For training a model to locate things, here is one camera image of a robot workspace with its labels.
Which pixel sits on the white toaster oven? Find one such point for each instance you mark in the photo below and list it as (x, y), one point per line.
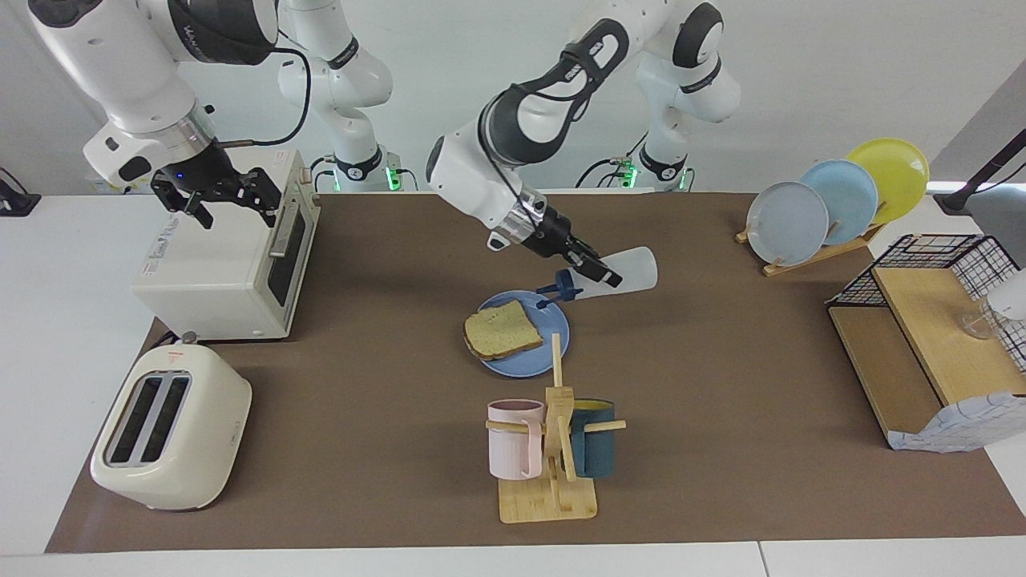
(208, 272)

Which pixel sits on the cream two-slot toaster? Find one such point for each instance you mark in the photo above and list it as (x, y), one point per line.
(200, 449)

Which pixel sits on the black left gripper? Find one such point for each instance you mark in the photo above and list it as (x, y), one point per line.
(551, 236)

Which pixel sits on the black camera stand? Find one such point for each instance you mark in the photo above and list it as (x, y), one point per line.
(986, 172)

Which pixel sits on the wooden plate rack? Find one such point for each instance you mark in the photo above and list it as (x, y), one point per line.
(809, 260)

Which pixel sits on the clear squeeze bottle blue cap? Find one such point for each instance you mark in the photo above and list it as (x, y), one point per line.
(637, 268)

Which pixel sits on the yellow plate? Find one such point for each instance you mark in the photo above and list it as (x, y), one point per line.
(898, 172)

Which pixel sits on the wooden mug tree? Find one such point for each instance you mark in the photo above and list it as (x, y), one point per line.
(549, 501)

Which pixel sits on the black stand base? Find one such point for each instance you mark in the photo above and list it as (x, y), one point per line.
(16, 202)

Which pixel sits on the grey-blue plate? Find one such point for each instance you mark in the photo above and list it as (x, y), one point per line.
(785, 224)

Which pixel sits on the blue round plate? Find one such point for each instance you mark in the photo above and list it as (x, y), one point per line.
(553, 328)

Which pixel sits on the toasted bread slice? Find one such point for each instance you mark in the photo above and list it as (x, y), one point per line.
(501, 330)

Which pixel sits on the brown table mat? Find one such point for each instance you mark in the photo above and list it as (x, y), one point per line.
(361, 401)

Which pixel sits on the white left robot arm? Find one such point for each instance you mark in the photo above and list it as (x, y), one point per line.
(465, 176)

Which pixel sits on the white checked cloth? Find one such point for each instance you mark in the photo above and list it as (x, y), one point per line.
(962, 425)

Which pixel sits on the light blue plate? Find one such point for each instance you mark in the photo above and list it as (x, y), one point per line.
(850, 196)

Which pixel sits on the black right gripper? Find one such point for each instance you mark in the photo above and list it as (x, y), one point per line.
(200, 172)

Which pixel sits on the white plastic container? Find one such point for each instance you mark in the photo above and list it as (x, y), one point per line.
(1011, 296)

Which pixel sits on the pink mug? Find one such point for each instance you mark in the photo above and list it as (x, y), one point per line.
(513, 453)

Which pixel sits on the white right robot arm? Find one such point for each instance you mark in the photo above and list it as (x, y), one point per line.
(120, 64)

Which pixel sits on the wooden shelf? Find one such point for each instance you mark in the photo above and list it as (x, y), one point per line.
(930, 336)

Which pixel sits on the dark teal mug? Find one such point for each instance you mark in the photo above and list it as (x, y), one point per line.
(597, 449)

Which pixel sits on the clear drinking glass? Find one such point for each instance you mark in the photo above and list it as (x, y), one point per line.
(978, 324)

